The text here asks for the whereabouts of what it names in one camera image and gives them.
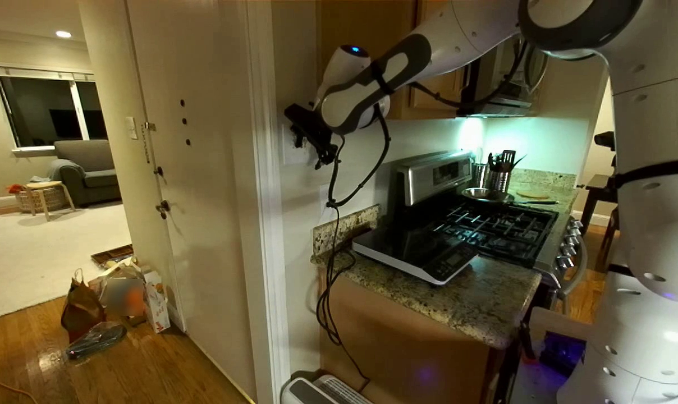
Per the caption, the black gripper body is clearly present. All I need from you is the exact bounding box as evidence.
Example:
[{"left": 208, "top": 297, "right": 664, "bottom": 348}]
[{"left": 299, "top": 111, "right": 341, "bottom": 168}]

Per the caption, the white door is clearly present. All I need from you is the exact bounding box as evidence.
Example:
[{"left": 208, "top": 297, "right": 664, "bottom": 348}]
[{"left": 124, "top": 0, "right": 258, "bottom": 400}]

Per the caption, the black portable induction cooktop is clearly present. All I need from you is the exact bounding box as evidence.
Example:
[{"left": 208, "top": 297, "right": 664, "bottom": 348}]
[{"left": 350, "top": 223, "right": 482, "bottom": 290}]

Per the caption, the metal utensil holder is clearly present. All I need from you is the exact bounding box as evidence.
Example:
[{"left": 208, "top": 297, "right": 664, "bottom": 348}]
[{"left": 482, "top": 167, "right": 514, "bottom": 200}]

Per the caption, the black kitchen utensil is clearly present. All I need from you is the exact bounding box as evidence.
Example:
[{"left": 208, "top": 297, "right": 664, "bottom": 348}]
[{"left": 484, "top": 149, "right": 527, "bottom": 175}]

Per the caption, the range hood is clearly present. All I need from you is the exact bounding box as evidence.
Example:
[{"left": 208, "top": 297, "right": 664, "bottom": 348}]
[{"left": 457, "top": 36, "right": 549, "bottom": 121}]

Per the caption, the stainless steel gas stove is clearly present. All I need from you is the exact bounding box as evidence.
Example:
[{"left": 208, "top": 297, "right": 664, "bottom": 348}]
[{"left": 386, "top": 149, "right": 583, "bottom": 277}]

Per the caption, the grey sofa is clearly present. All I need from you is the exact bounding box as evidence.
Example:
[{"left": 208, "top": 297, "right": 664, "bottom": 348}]
[{"left": 50, "top": 137, "right": 124, "bottom": 209}]

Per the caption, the white shopping bag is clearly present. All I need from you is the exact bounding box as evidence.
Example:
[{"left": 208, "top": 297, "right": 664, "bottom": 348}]
[{"left": 139, "top": 268, "right": 173, "bottom": 335}]

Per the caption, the wooden cutting board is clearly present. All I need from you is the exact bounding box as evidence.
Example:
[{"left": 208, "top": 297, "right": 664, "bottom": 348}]
[{"left": 514, "top": 189, "right": 562, "bottom": 209}]

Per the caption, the orange toy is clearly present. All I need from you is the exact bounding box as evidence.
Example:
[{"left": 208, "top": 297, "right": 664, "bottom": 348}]
[{"left": 121, "top": 284, "right": 148, "bottom": 322}]

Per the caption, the white floor heater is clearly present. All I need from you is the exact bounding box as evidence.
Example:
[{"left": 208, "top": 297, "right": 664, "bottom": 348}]
[{"left": 279, "top": 371, "right": 375, "bottom": 404}]

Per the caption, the dark window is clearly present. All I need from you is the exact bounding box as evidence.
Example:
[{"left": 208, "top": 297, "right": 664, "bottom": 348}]
[{"left": 0, "top": 65, "right": 109, "bottom": 154}]

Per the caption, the small light side table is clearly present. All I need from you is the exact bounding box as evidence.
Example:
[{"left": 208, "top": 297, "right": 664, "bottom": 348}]
[{"left": 21, "top": 178, "right": 78, "bottom": 221}]

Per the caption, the dark wooden chair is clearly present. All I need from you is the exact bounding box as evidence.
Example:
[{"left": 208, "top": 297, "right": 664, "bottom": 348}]
[{"left": 576, "top": 131, "right": 617, "bottom": 232}]

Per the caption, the brown paper bag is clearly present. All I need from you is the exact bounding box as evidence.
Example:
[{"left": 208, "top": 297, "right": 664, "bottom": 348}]
[{"left": 59, "top": 269, "right": 108, "bottom": 343}]

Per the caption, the blue grey floor item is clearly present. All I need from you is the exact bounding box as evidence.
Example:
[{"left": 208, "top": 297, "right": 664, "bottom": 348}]
[{"left": 68, "top": 322, "right": 129, "bottom": 362}]

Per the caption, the robot control box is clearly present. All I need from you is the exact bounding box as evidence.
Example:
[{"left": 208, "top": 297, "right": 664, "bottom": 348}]
[{"left": 505, "top": 306, "right": 604, "bottom": 404}]

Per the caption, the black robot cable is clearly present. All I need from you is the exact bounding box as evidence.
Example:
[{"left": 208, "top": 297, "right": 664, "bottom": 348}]
[{"left": 324, "top": 104, "right": 395, "bottom": 211}]

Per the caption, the wooden wall cabinet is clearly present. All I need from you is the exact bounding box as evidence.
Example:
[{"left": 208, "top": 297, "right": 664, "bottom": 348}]
[{"left": 314, "top": 0, "right": 477, "bottom": 121}]

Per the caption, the black cooktop power cord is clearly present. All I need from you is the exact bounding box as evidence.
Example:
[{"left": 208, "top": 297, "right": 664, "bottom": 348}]
[{"left": 312, "top": 205, "right": 375, "bottom": 390}]

